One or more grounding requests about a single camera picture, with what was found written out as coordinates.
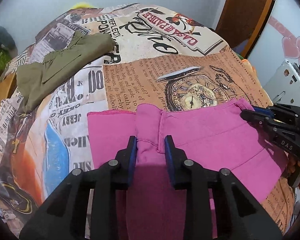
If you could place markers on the grey plush toy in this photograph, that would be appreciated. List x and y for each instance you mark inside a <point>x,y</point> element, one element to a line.
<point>6,40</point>

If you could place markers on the newspaper print bed sheet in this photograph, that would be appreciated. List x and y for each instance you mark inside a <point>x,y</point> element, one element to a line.
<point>160,57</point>

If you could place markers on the pink pants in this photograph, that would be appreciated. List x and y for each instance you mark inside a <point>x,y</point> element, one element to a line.
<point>215,137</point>

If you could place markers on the white sewing machine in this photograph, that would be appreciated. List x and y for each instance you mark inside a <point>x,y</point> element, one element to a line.
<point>284,86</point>

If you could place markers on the brown wooden door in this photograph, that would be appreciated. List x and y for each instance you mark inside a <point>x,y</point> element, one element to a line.
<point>241,23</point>

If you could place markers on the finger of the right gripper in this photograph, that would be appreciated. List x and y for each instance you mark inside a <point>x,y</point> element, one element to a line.
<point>285,136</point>
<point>284,113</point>

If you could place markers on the olive green folded pants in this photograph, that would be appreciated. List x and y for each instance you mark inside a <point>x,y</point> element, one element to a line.
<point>37,80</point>

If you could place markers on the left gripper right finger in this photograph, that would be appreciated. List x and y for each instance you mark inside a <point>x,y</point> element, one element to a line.
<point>218,205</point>

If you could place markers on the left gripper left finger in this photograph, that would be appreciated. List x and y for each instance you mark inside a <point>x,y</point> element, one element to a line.
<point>63,215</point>

